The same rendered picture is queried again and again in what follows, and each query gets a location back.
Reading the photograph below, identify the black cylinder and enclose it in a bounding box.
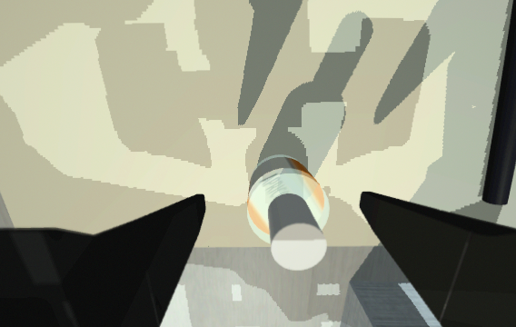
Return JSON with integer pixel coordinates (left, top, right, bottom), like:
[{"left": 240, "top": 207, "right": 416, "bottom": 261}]
[{"left": 481, "top": 0, "right": 516, "bottom": 205}]

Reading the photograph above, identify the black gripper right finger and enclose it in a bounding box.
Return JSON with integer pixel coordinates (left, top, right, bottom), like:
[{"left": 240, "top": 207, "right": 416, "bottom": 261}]
[{"left": 360, "top": 192, "right": 516, "bottom": 327}]

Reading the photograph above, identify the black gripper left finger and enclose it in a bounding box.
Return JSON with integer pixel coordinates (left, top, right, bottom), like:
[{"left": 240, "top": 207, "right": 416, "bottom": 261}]
[{"left": 0, "top": 193, "right": 205, "bottom": 327}]

